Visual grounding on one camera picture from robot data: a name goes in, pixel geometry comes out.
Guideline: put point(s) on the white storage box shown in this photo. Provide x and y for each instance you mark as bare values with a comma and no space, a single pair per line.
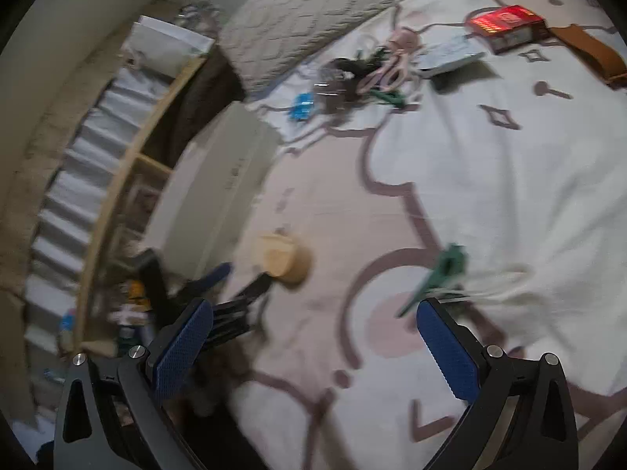
215,191

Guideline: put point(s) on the small blue packet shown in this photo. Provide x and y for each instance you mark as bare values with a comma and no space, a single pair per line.
301,106

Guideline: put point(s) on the dark brown hair claw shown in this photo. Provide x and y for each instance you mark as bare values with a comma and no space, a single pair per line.
338,81

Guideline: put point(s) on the brown blanket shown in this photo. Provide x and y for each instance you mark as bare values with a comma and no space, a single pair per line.
196,103

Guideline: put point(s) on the white paper bag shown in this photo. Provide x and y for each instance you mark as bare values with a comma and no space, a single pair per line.
161,51

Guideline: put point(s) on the tan round roll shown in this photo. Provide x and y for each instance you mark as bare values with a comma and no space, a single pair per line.
281,262

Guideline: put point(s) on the dark green hair clip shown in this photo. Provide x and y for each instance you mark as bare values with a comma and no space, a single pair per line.
370,56

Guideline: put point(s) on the clear plastic bag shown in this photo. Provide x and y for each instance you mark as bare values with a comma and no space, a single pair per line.
196,12

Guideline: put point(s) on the green clothes peg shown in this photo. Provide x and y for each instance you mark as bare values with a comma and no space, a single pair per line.
438,271

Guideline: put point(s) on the beige printed valance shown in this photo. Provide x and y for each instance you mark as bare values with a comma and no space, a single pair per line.
44,147

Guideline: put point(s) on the white blue sachet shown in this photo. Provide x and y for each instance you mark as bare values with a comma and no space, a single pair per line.
448,54

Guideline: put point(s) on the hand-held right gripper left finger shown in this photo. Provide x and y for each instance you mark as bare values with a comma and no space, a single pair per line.
183,347

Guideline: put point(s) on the red box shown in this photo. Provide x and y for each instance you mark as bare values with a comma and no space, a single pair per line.
509,22

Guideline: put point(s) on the pink hair claw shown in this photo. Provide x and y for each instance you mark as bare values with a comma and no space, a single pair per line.
392,66

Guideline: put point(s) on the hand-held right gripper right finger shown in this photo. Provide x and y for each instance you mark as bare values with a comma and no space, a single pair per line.
448,352

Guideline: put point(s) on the white curtain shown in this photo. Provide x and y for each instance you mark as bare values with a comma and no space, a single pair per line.
73,181

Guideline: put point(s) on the wooden shelf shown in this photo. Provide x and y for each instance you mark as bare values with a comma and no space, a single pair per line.
127,166

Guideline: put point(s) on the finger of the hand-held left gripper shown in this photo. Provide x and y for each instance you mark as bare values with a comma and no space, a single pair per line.
213,276
250,291

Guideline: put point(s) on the brown leather case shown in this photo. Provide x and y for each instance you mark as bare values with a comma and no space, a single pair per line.
588,46

